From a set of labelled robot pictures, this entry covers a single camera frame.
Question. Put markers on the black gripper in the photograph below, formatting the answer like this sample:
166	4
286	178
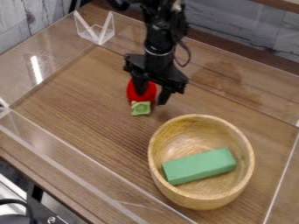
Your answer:
157	68

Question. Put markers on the red plush strawberry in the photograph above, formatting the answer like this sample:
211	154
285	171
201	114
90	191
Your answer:
141	102

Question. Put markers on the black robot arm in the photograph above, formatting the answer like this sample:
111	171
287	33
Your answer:
165	50

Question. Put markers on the wooden bowl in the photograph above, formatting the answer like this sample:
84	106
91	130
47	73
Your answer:
191	134

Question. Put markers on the green rectangular block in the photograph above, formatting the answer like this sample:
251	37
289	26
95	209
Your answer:
198	166

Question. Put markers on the clear acrylic corner bracket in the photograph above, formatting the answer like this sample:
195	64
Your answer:
95	33

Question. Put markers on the clear acrylic tray enclosure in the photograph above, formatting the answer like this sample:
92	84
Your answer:
70	135

